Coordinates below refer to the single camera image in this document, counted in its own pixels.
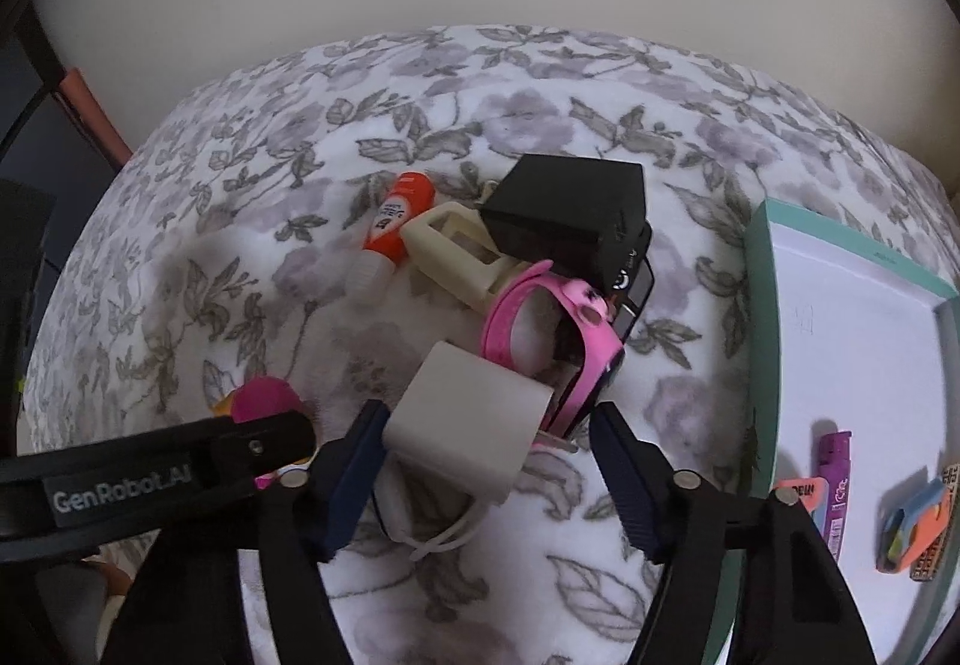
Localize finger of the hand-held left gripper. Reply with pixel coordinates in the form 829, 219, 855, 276
214, 410, 316, 482

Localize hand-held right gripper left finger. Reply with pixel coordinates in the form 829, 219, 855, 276
101, 401, 391, 665

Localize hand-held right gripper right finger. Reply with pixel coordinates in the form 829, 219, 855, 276
589, 401, 878, 665

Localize pink dog figurine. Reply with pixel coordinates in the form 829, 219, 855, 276
211, 376, 308, 492

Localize white charger with cable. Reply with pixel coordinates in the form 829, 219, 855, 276
371, 340, 578, 565

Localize pink kids watch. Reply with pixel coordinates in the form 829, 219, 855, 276
480, 260, 627, 437

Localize salmon pink blue toy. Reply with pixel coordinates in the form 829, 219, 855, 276
772, 477, 830, 523

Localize black toy car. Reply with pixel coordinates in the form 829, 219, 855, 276
600, 222, 655, 340

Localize purple lead case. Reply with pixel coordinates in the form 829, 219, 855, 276
816, 431, 854, 552

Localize orange white glue stick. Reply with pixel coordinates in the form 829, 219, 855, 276
352, 172, 436, 295

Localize teal cardboard tray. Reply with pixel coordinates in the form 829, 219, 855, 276
724, 198, 960, 665

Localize black cube charger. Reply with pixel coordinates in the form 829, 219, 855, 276
478, 153, 647, 291

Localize blue orange plastic toy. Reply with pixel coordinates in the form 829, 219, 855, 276
876, 479, 950, 572

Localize black gold patterned bar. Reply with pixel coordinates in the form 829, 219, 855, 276
907, 464, 960, 582

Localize cream hair clip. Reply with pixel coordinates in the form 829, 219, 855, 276
399, 200, 518, 313

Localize dark cabinet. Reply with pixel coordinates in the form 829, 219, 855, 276
0, 0, 136, 426

